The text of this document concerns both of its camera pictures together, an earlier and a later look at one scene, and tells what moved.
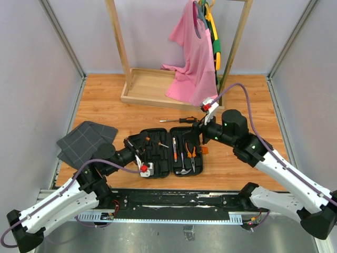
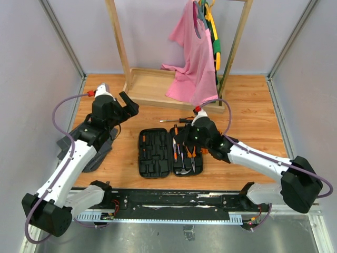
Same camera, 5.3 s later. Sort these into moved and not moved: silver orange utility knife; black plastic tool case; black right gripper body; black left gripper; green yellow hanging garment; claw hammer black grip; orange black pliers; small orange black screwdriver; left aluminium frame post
Moved: black right gripper body; small orange black screwdriver; black left gripper
Not moved: orange black pliers; left aluminium frame post; silver orange utility knife; black plastic tool case; green yellow hanging garment; claw hammer black grip
